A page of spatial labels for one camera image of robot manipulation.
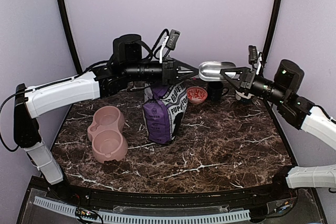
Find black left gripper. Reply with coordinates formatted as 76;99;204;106
124;57;200;87

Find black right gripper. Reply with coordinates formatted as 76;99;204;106
220;67;288;106

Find silver metal scoop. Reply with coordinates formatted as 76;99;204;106
198;61;236;82

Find purple pet food bag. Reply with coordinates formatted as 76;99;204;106
142;82;188;145

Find pink double pet bowl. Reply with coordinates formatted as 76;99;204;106
87;106;128;163

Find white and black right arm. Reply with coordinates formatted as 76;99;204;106
220;59;335;200

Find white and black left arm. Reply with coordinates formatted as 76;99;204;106
14;34;198;201

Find blue and white bowl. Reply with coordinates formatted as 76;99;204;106
235;90;254;104

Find dark green mug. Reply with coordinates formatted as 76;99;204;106
207;81;229;102

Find red patterned white bowl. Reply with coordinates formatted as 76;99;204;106
186;87;207;104

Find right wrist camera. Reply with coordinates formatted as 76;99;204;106
248;45;264;75

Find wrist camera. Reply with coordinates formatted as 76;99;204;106
248;45;264;75
159;29;181;63

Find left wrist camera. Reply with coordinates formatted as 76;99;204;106
159;29;181;63

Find black right frame post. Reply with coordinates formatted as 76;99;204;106
263;0;281;61

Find black frame post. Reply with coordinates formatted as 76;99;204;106
57;0;82;74
263;0;281;61

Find black front table rail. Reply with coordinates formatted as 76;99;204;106
45;183;298;209

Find white slotted cable duct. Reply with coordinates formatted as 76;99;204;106
33;196;251;223

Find black left frame post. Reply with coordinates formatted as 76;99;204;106
57;0;82;74

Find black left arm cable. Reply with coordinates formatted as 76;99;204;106
0;94;19;152

